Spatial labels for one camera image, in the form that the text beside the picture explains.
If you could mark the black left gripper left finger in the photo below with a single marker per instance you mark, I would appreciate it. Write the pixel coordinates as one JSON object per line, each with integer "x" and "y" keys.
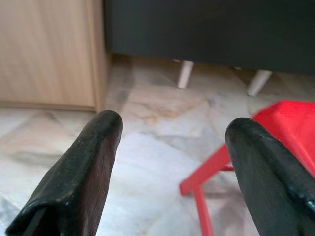
{"x": 73, "y": 177}

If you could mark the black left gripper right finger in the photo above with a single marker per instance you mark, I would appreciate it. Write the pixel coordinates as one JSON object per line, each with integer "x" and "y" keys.
{"x": 265, "y": 177}

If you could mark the red plastic stool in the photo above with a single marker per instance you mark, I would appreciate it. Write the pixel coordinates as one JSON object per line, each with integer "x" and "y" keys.
{"x": 290, "y": 123}

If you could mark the white console leg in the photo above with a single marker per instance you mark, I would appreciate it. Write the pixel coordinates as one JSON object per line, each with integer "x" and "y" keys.
{"x": 258, "y": 82}
{"x": 184, "y": 75}

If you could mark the light wooden cabinet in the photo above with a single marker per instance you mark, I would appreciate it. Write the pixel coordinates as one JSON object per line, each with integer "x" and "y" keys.
{"x": 46, "y": 51}

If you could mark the black low console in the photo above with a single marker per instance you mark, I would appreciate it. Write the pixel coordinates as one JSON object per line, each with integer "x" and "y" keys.
{"x": 209, "y": 29}

